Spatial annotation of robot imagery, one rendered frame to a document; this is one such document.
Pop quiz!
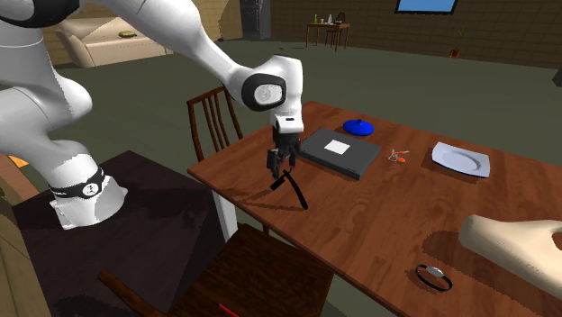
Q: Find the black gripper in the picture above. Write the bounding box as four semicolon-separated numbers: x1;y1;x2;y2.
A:
266;126;303;180

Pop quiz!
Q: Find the black folding razor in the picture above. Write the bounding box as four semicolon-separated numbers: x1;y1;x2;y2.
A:
269;168;310;211

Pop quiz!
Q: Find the blue round lid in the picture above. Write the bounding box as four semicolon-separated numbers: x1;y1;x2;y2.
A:
342;118;376;137

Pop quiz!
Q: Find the wooden slat-back chair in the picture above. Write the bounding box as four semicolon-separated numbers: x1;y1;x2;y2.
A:
186;85;245;163

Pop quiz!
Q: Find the brown wooden dining table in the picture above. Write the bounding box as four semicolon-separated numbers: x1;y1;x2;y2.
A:
186;100;562;317

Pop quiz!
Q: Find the dark wooden chair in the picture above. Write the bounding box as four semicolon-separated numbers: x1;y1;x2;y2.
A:
96;222;336;317

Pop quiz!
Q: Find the small orange and silver tool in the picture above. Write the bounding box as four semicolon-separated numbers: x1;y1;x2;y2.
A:
387;148;411;165

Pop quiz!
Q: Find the small wooden side table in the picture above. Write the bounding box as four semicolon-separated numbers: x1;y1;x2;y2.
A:
305;12;352;53

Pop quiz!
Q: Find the dark tall cabinet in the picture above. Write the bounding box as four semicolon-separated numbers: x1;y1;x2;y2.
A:
240;0;272;42

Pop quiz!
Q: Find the dark robot stand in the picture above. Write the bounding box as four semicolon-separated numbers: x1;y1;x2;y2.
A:
12;150;226;317

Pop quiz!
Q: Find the white square plate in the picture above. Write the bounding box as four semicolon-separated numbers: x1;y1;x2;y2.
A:
431;140;492;179

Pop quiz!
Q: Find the beige sofa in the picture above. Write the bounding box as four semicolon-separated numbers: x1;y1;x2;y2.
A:
54;14;175;69

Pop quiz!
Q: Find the potted plant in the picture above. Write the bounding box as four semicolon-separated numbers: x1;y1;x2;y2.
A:
448;27;469;60

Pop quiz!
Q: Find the blue window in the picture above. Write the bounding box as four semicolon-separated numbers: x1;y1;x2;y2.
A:
394;0;459;16

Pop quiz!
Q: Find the cream curved object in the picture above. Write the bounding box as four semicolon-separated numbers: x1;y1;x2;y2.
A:
458;213;562;303

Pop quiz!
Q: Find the black and silver bracelet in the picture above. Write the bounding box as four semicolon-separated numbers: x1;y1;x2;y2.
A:
414;263;454;293

